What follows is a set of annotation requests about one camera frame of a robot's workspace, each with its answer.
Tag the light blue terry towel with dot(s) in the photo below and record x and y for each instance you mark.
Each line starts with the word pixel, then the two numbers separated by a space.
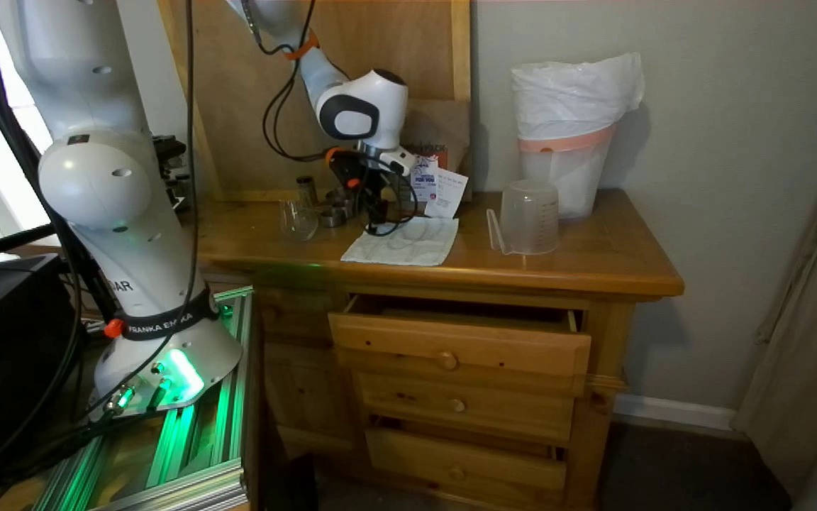
pixel 410 244

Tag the clear stemless glass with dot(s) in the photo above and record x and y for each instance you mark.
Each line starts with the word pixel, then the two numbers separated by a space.
pixel 298 222

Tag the wooden dresser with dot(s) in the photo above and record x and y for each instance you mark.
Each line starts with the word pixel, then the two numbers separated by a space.
pixel 609 359

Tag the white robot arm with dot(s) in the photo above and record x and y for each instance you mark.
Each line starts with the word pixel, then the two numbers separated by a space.
pixel 115 188

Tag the black controller box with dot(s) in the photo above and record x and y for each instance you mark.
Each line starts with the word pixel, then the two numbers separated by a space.
pixel 0 359

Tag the white trash bin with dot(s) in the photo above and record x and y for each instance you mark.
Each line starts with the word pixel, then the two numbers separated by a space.
pixel 575 186

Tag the round wooden drawer knob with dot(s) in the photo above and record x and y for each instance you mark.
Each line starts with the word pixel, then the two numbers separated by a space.
pixel 447 359
pixel 457 405

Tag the white baseboard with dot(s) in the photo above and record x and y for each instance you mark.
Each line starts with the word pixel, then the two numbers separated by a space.
pixel 674 412

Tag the plywood back board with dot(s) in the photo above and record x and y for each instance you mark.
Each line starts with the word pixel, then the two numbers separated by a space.
pixel 390 38

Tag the aluminium extrusion frame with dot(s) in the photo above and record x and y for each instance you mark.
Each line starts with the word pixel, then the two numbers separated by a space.
pixel 192 444

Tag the white printed form paper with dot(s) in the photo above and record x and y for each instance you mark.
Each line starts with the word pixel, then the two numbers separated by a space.
pixel 447 193

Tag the white plastic bin liner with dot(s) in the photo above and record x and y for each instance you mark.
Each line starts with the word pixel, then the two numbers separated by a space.
pixel 575 95

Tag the wooden dresser drawer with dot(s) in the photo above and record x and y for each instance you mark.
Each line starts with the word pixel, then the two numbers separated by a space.
pixel 484 464
pixel 522 408
pixel 504 344

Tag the beige curtain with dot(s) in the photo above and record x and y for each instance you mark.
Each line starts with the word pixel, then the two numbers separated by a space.
pixel 807 329

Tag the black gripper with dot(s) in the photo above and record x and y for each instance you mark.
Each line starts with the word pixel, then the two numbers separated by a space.
pixel 359 182

